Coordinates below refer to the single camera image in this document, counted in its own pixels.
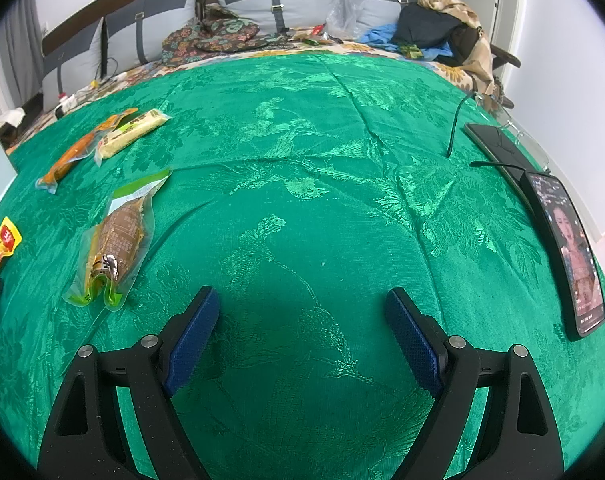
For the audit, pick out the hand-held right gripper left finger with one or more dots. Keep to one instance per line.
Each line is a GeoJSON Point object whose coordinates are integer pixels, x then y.
{"type": "Point", "coordinates": [192, 345]}

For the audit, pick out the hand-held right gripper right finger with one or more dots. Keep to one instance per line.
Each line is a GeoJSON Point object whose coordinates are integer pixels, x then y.
{"type": "Point", "coordinates": [415, 345]}

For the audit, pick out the yellow-rimmed orange snack packet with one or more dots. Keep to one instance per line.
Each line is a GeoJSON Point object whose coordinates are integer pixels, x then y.
{"type": "Point", "coordinates": [2, 245]}

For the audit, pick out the brown snack packet green top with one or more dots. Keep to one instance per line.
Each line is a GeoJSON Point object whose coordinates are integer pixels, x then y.
{"type": "Point", "coordinates": [120, 240]}

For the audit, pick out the long orange snack packet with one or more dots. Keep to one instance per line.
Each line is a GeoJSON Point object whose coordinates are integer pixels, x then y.
{"type": "Point", "coordinates": [82, 147]}

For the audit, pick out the pale yellow snack packet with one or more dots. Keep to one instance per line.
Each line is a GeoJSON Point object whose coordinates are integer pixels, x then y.
{"type": "Point", "coordinates": [132, 132]}

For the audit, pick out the green floral blanket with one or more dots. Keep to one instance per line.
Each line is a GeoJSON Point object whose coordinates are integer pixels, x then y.
{"type": "Point", "coordinates": [302, 210]}

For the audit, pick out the black phone with screen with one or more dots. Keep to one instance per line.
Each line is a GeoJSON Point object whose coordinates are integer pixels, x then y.
{"type": "Point", "coordinates": [569, 255]}

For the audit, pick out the white power strip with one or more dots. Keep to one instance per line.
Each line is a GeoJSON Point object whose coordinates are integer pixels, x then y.
{"type": "Point", "coordinates": [75, 97]}

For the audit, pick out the plain black phone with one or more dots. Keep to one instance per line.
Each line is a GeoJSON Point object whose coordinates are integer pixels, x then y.
{"type": "Point", "coordinates": [497, 147]}

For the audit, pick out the grey curtain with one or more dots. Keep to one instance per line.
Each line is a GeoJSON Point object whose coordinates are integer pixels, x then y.
{"type": "Point", "coordinates": [7, 60]}

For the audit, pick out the clear eyeglasses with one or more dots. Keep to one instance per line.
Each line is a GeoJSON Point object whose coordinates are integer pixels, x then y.
{"type": "Point", "coordinates": [519, 132]}

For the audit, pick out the colourful floral bedsheet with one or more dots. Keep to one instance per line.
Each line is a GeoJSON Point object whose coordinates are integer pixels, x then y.
{"type": "Point", "coordinates": [147, 67]}

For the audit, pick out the beige patterned cloth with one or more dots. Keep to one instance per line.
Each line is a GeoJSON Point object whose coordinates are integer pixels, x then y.
{"type": "Point", "coordinates": [477, 55]}

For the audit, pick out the blue cloth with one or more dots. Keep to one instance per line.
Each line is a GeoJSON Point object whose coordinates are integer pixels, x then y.
{"type": "Point", "coordinates": [377, 37]}

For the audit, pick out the dark floral cloth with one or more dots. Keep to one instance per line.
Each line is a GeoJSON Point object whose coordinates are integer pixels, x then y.
{"type": "Point", "coordinates": [207, 35]}

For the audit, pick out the black bag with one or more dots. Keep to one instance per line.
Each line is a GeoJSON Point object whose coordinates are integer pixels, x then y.
{"type": "Point", "coordinates": [427, 25]}

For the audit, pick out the clear plastic bag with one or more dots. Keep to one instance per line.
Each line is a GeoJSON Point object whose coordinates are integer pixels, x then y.
{"type": "Point", "coordinates": [347, 7]}

